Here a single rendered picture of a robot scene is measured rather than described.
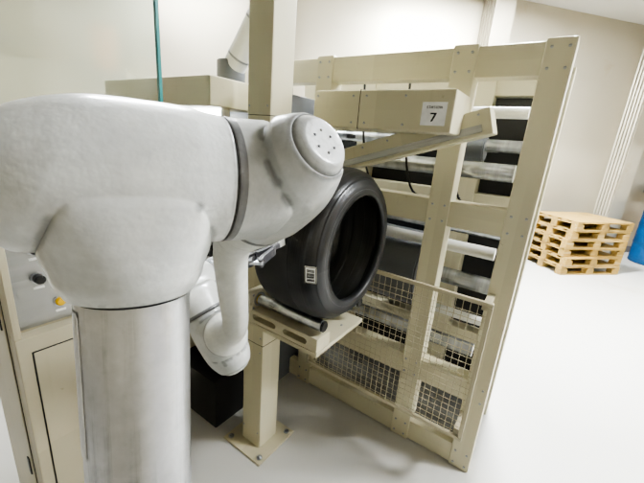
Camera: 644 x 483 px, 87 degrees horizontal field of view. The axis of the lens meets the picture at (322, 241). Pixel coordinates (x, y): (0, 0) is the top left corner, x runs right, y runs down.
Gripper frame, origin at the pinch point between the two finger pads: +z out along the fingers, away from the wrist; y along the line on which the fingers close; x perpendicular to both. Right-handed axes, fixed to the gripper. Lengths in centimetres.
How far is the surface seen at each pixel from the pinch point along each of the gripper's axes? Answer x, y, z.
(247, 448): 125, 33, 3
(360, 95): -44, 3, 57
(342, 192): -14.0, -11.3, 21.5
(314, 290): 16.6, -10.9, 5.7
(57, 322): 28, 62, -46
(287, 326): 40.2, 5.3, 9.3
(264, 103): -41, 31, 31
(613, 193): 108, -148, 665
